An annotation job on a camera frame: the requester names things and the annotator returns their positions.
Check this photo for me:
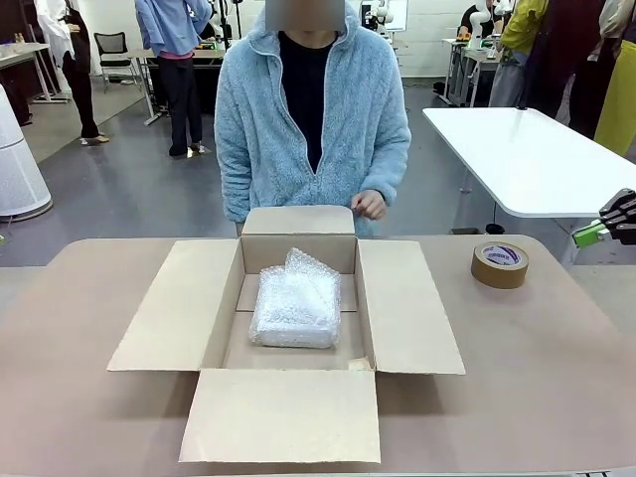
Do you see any black mesh office chair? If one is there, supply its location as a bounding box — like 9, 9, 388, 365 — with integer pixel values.
92, 31, 142, 94

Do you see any person in dark coat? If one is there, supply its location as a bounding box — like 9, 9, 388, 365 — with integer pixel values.
524, 0, 617, 140

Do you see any person's left hand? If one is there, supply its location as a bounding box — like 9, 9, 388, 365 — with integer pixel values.
350, 188, 388, 220

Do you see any person in light blue fleece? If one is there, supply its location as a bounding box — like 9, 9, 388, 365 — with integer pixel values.
214, 0, 412, 239

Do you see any person in yellow skirt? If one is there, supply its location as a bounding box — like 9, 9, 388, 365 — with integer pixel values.
593, 0, 636, 156

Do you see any person's right forearm blue sleeve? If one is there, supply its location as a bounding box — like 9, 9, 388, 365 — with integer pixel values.
214, 138, 255, 225

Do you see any open brown cardboard box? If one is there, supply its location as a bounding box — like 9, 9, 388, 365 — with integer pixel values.
106, 205, 467, 464

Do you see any black pole stand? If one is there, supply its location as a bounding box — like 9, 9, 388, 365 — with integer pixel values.
221, 0, 236, 51

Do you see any person in blue shirt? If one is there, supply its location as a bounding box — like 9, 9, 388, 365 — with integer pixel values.
134, 0, 214, 159

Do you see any person's left forearm blue sleeve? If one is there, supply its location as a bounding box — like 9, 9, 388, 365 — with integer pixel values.
355, 143, 412, 208

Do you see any bubble wrap bundle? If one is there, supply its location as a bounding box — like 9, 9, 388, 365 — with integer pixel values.
246, 246, 343, 352

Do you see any brown packing tape roll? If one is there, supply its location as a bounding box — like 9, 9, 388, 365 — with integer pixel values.
470, 241, 530, 290

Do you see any person in white coat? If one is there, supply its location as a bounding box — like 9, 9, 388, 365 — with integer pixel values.
33, 0, 109, 147

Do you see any person in yellow jacket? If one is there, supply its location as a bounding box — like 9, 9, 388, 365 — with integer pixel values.
489, 0, 551, 108

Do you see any person in black top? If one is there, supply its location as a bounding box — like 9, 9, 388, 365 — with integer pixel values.
457, 3, 493, 41

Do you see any dark workbench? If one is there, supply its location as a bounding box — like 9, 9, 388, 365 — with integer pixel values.
143, 42, 228, 118

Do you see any white rounded table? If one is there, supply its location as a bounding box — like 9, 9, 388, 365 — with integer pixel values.
421, 106, 636, 264

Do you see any grey lab desk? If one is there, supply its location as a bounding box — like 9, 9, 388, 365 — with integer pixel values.
441, 37, 498, 108

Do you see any white perforated air purifier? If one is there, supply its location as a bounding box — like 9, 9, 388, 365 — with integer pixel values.
0, 81, 54, 220

